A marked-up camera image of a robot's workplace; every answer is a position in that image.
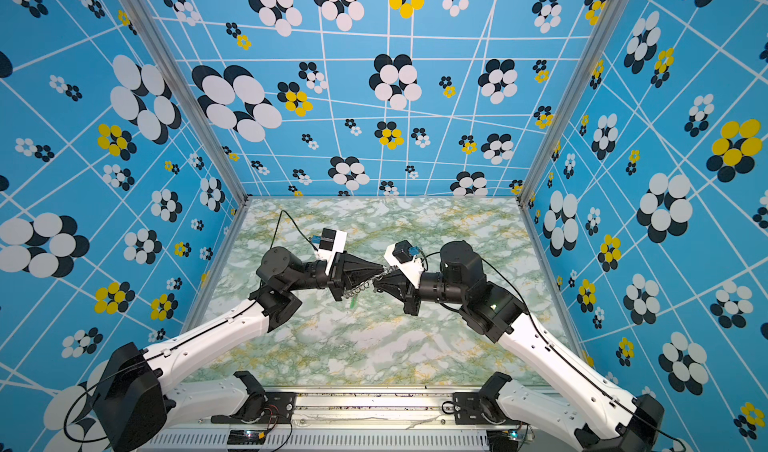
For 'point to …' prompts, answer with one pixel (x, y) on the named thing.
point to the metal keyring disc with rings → (362, 286)
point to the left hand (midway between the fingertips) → (381, 273)
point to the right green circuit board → (503, 440)
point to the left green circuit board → (246, 437)
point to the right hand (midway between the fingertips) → (378, 282)
